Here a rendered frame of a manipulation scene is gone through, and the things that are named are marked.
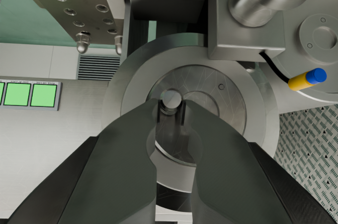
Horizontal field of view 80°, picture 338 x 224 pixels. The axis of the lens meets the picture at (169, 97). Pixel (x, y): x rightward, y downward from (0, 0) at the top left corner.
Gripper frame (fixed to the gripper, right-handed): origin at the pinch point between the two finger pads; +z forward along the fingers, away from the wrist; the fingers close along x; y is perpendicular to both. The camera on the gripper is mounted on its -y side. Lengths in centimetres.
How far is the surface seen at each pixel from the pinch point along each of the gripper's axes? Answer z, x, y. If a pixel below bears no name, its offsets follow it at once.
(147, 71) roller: 4.6, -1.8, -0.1
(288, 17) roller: 9.5, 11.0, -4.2
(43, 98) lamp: 31.3, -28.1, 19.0
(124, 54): 6.9, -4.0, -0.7
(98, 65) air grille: 265, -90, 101
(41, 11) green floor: 229, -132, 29
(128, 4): 10.0, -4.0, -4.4
